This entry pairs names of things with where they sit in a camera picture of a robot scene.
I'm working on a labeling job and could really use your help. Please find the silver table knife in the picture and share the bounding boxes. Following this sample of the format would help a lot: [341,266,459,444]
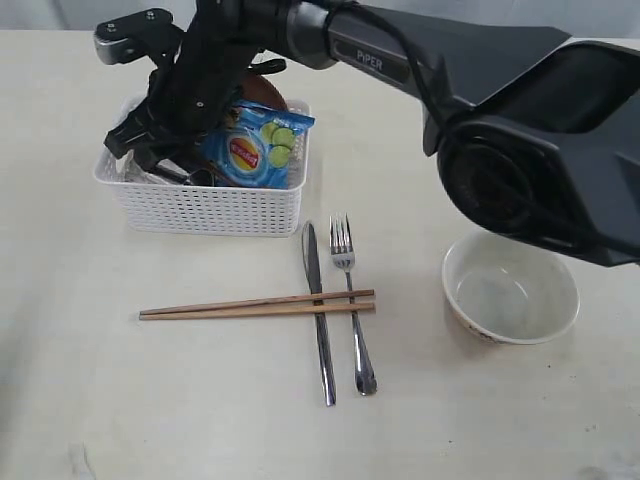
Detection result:
[301,218,338,408]

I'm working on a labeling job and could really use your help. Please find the blue chip bag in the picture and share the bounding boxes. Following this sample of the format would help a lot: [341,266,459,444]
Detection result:
[200,100,315,189]

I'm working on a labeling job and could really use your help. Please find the brown round plate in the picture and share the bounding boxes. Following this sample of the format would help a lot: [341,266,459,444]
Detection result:
[240,73,288,111]

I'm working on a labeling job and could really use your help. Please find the shiny metal cup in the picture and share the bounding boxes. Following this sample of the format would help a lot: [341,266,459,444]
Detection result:
[124,148,218,187]

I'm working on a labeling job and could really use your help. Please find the wooden chopstick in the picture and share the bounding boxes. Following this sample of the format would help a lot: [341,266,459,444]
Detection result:
[139,302,376,321]
[139,289,375,317]

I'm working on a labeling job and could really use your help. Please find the white ceramic bowl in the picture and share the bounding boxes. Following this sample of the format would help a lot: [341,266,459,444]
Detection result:
[441,231,581,345]

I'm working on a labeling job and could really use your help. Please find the silver metal fork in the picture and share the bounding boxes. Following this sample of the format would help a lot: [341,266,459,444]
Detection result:
[328,212,379,397]

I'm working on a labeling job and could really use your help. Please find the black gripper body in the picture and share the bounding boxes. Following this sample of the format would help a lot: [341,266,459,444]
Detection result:
[144,1,296,140]

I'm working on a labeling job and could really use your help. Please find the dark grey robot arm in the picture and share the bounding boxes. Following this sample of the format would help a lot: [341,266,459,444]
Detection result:
[94,1,639,267]

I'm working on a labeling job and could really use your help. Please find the white plastic perforated basket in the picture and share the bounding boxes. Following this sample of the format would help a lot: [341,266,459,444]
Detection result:
[95,100,312,237]

